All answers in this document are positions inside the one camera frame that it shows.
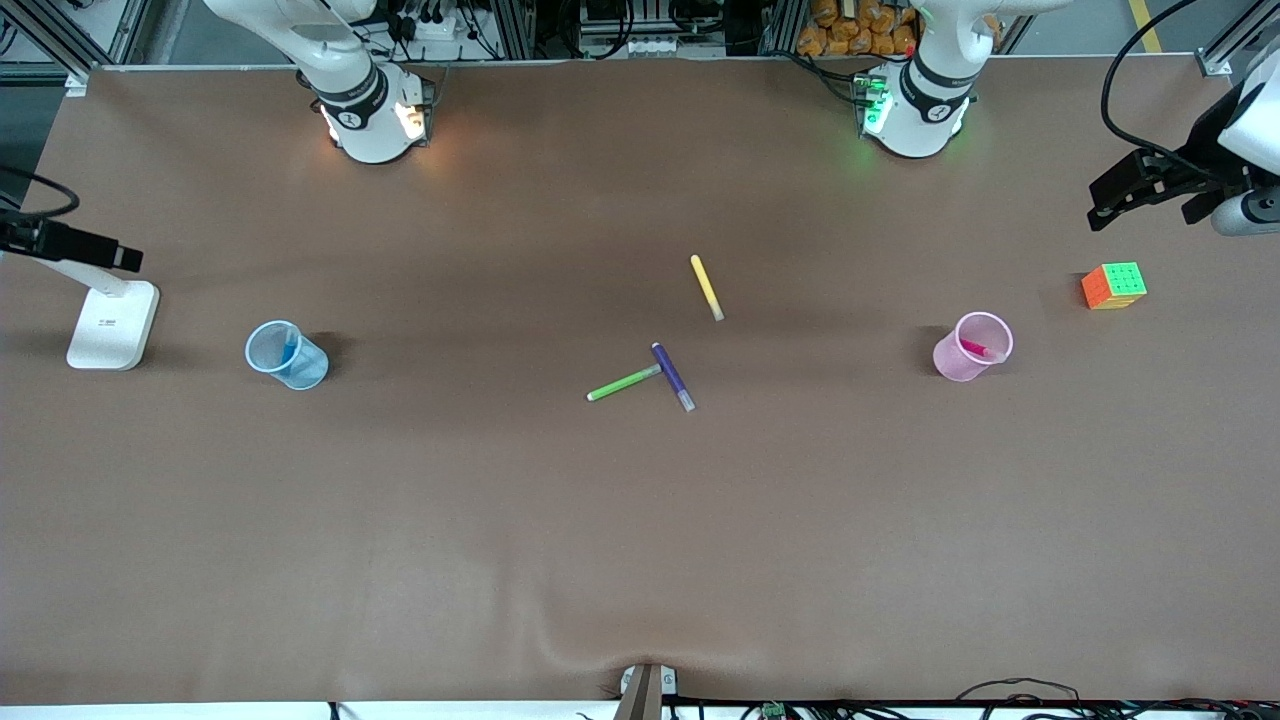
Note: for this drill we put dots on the large white power strip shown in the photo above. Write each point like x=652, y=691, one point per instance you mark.
x=440, y=30

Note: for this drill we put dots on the aluminium frame profile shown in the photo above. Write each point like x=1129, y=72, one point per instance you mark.
x=1225, y=50
x=50, y=35

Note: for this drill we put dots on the orange snack packs pile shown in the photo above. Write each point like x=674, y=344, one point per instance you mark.
x=840, y=35

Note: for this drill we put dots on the pink marker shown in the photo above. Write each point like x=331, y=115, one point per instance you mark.
x=980, y=350

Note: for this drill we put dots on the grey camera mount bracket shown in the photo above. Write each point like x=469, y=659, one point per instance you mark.
x=645, y=695

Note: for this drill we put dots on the colourful puzzle cube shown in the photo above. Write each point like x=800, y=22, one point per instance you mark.
x=1115, y=285

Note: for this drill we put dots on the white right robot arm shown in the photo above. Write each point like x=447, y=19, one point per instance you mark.
x=370, y=130

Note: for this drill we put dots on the brown table cover mat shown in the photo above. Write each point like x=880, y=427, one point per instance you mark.
x=640, y=550

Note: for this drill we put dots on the pink mesh cup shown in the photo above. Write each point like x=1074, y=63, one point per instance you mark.
x=955, y=365

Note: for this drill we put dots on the blue marker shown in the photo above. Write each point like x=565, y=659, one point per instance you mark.
x=291, y=345

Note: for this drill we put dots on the purple marker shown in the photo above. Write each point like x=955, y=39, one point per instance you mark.
x=670, y=375

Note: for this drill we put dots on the yellow marker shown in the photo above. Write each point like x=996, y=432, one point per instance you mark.
x=705, y=285

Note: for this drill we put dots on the white desk lamp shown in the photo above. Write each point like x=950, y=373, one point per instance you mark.
x=110, y=330

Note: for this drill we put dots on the green marker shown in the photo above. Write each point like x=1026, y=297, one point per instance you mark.
x=622, y=383

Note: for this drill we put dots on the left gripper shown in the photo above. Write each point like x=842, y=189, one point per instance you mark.
x=1203, y=155

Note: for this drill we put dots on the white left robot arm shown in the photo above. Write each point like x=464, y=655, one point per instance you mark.
x=920, y=130

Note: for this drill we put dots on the blue mesh cup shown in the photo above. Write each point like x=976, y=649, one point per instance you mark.
x=290, y=375

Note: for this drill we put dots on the aluminium frame post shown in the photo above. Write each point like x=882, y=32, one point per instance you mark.
x=782, y=25
x=515, y=30

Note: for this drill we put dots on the small white power strip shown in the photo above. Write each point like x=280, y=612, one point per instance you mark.
x=650, y=46

